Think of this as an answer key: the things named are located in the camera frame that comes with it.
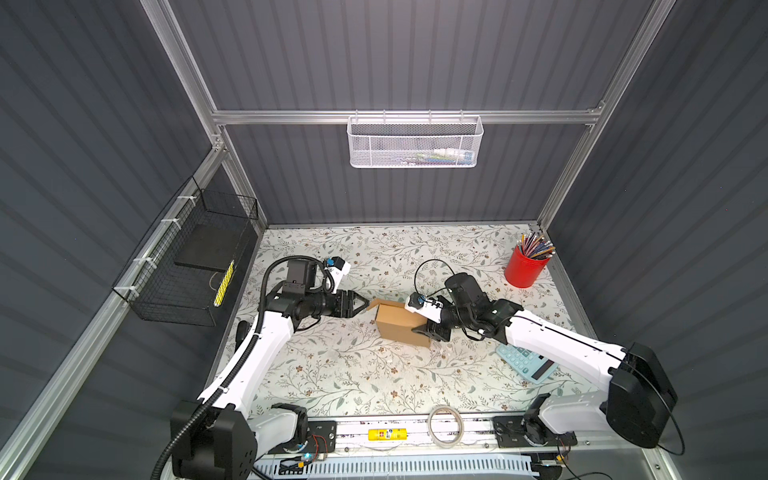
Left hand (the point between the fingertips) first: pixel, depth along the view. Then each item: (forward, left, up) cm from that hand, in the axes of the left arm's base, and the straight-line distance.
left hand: (361, 303), depth 78 cm
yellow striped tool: (+2, +32, +9) cm, 34 cm away
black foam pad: (+13, +38, +11) cm, 41 cm away
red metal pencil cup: (+17, -54, -12) cm, 58 cm away
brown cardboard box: (-5, -9, -3) cm, 11 cm away
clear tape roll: (-28, -24, -18) cm, 41 cm away
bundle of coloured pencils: (+20, -57, -4) cm, 60 cm away
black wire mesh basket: (+6, +43, +9) cm, 44 cm away
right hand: (-3, -16, -4) cm, 17 cm away
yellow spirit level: (-28, -6, -16) cm, 33 cm away
